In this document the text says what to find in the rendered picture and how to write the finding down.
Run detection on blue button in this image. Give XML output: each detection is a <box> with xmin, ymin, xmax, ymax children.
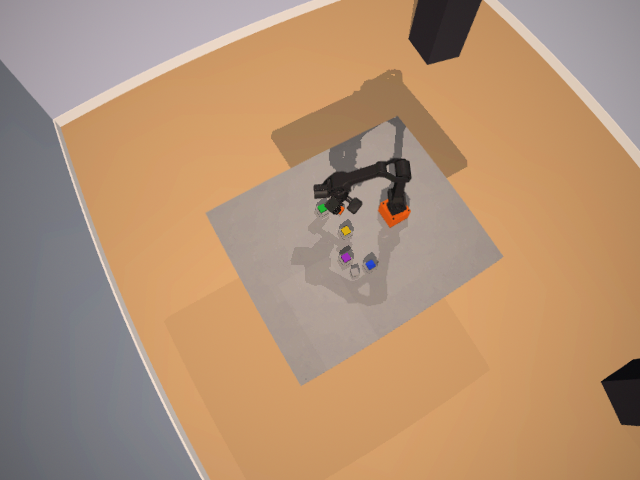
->
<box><xmin>363</xmin><ymin>258</ymin><xmax>378</xmax><ymax>274</ymax></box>

